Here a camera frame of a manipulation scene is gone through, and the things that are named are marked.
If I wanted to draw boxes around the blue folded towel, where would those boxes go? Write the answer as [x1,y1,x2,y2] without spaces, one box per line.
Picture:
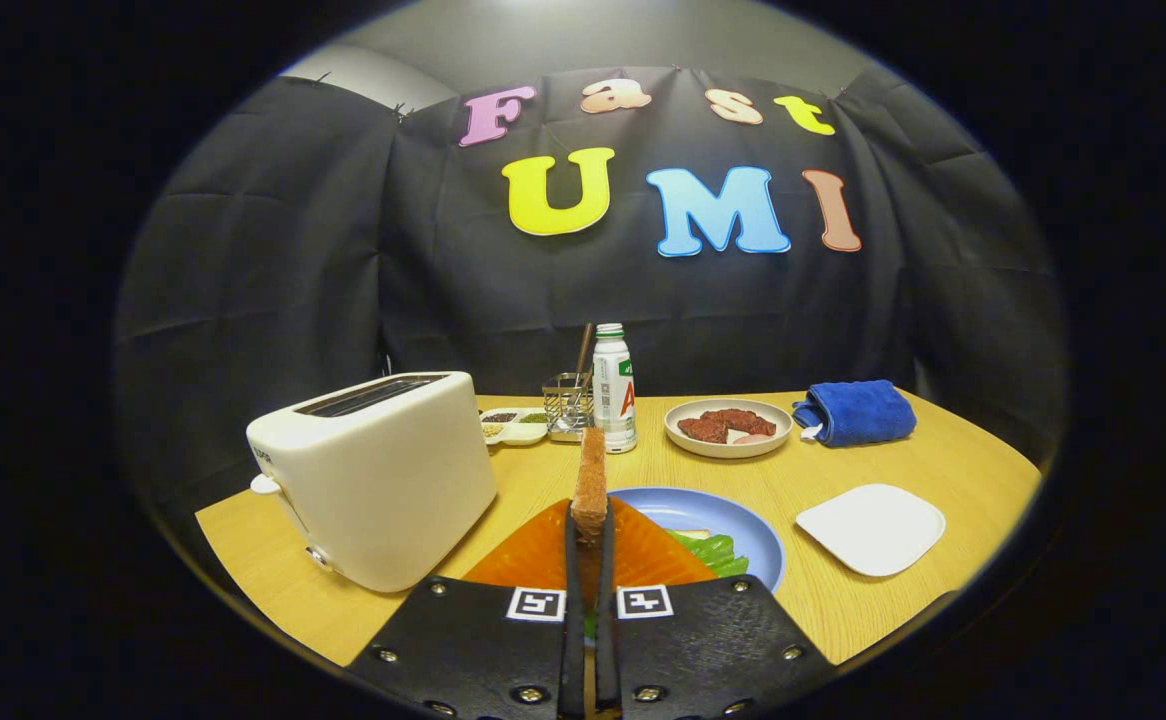
[793,379,918,448]

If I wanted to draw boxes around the white square plate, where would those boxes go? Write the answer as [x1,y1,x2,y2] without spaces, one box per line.
[795,484,947,578]

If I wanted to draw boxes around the metal wire utensil holder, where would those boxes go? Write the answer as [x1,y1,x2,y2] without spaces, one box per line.
[542,372,594,443]

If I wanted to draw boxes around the white divided condiment dish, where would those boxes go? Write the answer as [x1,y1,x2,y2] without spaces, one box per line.
[480,407,550,447]

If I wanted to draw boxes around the white drink bottle green cap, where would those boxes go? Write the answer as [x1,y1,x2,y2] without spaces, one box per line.
[592,323,638,455]

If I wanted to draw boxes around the beige round plate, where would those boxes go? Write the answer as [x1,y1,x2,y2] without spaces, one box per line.
[664,398,794,460]

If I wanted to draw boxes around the white toaster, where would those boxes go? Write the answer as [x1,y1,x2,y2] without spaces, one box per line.
[246,371,498,594]

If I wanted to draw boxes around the toasted bread slice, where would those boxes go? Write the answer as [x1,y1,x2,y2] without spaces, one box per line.
[571,427,610,548]

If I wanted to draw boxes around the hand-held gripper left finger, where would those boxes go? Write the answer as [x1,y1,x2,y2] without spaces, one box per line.
[343,497,584,720]

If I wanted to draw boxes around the green lettuce leaf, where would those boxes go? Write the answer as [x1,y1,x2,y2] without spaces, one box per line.
[665,531,750,579]

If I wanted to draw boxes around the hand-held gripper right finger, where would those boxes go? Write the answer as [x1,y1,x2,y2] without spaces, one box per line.
[595,495,837,720]

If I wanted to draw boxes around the blue round plate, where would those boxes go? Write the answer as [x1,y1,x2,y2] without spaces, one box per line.
[607,487,786,593]

